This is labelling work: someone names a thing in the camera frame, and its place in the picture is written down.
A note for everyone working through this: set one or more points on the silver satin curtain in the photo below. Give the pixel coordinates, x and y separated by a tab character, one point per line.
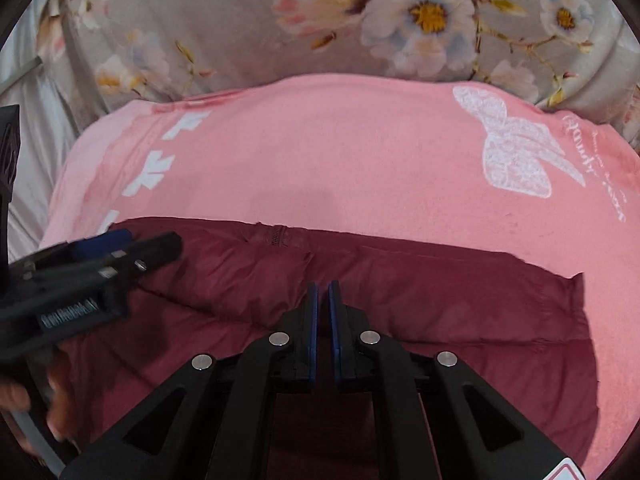
37	120

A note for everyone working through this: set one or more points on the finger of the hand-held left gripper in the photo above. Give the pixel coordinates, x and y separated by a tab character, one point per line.
100	244
150	255

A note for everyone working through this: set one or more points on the pink printed blanket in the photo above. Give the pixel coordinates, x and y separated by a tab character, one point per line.
325	150

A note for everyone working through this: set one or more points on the maroon puffer jacket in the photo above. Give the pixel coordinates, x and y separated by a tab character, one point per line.
450	310

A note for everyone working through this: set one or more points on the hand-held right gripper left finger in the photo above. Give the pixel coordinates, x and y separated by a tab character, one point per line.
312	340

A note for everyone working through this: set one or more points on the grey floral blanket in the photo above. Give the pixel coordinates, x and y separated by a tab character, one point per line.
225	20

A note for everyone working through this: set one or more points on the person's left hand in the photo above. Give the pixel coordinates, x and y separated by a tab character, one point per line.
60	400

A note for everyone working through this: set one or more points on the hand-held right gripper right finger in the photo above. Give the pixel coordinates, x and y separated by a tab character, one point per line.
334	340

